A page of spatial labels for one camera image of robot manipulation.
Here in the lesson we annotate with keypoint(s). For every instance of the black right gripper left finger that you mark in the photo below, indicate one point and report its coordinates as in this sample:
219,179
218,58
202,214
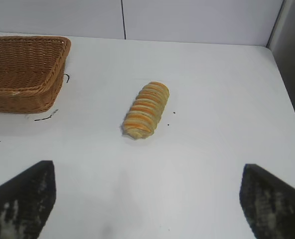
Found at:
20,204

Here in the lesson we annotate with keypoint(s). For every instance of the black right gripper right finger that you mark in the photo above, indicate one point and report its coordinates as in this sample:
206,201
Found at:
274,206

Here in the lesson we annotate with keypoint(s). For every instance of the long striped twisted bread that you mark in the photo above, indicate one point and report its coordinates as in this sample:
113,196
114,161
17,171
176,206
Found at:
145,109

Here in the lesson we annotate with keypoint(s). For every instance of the brown woven wicker basket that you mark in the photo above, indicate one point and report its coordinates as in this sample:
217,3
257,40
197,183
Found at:
20,69

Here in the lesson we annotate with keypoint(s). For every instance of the grey metal side panel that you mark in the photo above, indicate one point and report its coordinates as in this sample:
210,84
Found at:
292,49

